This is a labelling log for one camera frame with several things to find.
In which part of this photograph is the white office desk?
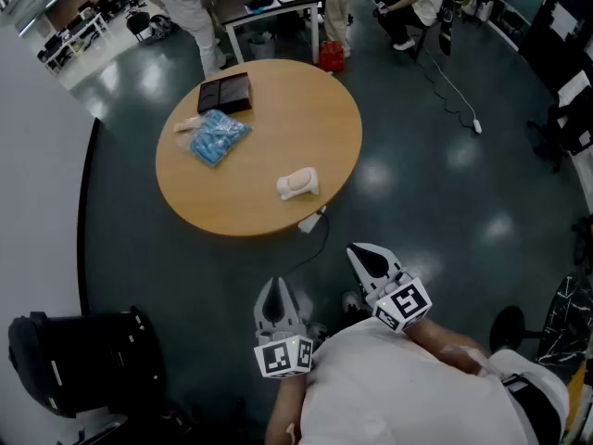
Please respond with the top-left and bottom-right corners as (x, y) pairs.
(36, 11), (110, 73)

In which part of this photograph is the black office chair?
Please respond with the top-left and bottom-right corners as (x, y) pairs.
(125, 10), (152, 44)
(527, 102), (593, 173)

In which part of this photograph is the clear bag of blue items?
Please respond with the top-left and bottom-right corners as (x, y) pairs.
(174, 108), (254, 170)

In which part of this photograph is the person's white shirt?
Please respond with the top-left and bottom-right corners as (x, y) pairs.
(296, 317), (571, 445)

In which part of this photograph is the black-topped desk with white legs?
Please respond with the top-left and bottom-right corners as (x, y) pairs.
(215, 0), (322, 64)

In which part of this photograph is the white plastic holder with oval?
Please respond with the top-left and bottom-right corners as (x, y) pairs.
(276, 166), (321, 202)

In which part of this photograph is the black strap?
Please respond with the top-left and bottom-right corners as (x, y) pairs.
(502, 373), (564, 445)

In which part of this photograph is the black power cable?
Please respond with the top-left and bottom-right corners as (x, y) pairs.
(281, 210), (331, 278)

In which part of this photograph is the person's left forearm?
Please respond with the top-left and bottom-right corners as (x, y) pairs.
(263, 373), (311, 445)

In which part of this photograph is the black compartment tray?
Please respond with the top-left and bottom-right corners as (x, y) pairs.
(196, 71), (254, 115)

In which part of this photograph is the red bag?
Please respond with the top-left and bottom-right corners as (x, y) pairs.
(318, 40), (346, 72)

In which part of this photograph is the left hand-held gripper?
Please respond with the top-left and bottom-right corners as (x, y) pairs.
(253, 276), (316, 379)

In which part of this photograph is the black and green bag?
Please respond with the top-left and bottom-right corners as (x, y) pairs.
(435, 0), (458, 57)

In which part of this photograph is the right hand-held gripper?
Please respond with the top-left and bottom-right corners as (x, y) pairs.
(347, 242), (433, 334)

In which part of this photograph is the white extension cord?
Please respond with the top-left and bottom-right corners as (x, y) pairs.
(351, 0), (484, 134)

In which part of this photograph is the black marble table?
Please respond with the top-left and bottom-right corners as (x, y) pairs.
(536, 271), (593, 370)

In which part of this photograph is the person's right forearm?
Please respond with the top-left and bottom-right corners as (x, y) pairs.
(407, 317), (492, 377)

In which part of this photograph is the black round stool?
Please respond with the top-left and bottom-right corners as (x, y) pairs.
(489, 305), (543, 352)

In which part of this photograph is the beige egg-shaped object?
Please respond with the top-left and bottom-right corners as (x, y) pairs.
(285, 169), (314, 192)

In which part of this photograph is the grey waste bin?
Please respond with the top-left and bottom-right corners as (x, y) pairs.
(248, 32), (275, 62)

